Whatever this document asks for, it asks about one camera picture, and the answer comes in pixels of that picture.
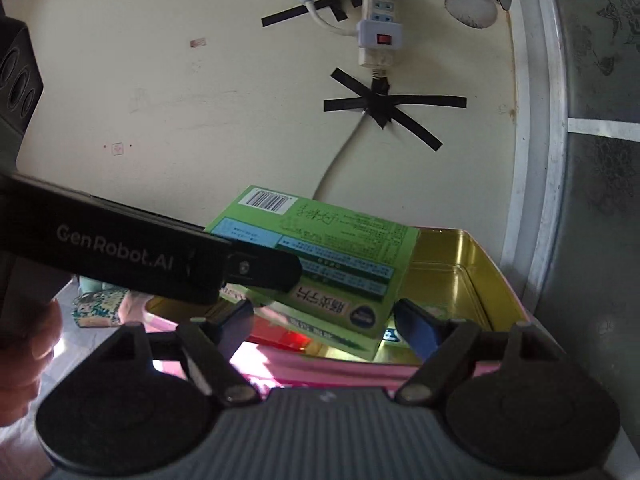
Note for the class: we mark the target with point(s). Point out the floral patterned box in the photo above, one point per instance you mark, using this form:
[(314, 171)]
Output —
[(97, 310)]

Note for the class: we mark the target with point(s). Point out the black tape cross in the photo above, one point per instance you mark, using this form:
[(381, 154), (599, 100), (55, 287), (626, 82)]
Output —
[(380, 105)]

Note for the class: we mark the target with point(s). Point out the pink biscuit tin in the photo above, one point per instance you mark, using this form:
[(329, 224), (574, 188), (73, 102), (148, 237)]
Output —
[(450, 270)]

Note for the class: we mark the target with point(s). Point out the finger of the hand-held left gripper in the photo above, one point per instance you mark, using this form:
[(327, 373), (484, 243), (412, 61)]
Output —
[(265, 270)]

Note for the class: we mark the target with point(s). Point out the white window frame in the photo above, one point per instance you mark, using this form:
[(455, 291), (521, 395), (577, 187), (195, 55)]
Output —
[(537, 110)]

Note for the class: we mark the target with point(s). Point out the red box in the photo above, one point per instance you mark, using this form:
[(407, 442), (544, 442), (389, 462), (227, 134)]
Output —
[(280, 335)]

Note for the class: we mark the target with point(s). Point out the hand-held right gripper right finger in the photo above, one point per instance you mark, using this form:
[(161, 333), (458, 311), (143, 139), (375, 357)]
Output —
[(415, 327)]

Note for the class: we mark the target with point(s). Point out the green snack box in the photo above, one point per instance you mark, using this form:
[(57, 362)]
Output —
[(345, 240)]

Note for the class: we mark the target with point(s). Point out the white switch adapter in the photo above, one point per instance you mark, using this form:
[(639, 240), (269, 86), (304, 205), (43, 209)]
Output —
[(380, 40)]

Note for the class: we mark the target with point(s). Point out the small pale wall sticker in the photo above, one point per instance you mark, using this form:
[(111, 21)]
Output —
[(118, 149)]

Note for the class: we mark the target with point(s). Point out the person's left hand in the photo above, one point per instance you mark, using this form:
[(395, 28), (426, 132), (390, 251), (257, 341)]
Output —
[(25, 360)]

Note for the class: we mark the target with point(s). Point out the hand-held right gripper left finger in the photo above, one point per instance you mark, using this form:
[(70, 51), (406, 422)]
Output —
[(237, 325)]

